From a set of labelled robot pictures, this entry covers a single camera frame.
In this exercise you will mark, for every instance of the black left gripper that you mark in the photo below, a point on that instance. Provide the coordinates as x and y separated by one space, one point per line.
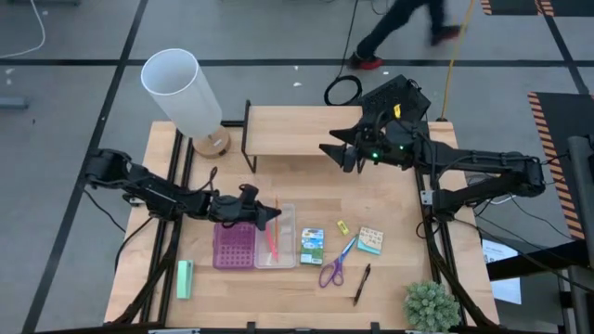
232 209

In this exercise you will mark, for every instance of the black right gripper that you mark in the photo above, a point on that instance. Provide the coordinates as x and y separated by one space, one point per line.
394 139

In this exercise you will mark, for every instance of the purple-lidded clear pencil case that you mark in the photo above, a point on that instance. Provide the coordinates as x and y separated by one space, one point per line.
234 246

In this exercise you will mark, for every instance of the green crayon box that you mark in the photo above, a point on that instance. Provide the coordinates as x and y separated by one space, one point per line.
312 248

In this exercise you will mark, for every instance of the teal sticky note pad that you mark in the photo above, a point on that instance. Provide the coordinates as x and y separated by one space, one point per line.
371 239

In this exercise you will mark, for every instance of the black pen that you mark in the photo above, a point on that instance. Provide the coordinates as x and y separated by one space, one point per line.
362 284

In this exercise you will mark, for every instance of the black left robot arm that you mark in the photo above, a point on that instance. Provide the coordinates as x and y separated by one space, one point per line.
153 190

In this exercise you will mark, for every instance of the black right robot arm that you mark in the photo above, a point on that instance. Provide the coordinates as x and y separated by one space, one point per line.
482 160

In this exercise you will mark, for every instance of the wooden shelf riser black legs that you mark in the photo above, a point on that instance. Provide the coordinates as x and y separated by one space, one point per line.
297 130

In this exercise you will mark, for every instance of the mint green eraser block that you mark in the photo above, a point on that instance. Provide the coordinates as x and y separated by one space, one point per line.
184 278

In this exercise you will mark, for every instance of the person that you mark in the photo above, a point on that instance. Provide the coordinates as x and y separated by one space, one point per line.
390 23

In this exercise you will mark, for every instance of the white shade table lamp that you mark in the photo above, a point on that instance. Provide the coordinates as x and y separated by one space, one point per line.
181 93

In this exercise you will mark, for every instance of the green artificial plant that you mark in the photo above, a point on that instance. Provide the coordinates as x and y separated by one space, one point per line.
431 308

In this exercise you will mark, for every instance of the white printed sheet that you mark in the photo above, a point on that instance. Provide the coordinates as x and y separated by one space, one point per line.
499 250

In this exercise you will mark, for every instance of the black orange hazard striped mat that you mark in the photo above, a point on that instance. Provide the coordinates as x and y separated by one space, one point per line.
510 5
557 120

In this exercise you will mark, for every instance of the grey metal stand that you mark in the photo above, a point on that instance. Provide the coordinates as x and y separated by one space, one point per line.
580 185

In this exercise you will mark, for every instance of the grey floor block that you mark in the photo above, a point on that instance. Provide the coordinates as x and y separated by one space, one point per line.
13 102

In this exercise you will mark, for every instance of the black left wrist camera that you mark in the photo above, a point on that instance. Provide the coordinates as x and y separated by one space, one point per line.
261 223

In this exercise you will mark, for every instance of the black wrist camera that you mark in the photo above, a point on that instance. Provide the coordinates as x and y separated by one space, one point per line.
351 160
261 223

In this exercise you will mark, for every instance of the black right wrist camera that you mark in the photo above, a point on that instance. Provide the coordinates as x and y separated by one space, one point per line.
351 160

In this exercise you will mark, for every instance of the black metal table frame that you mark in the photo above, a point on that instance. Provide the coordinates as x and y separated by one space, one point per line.
165 301

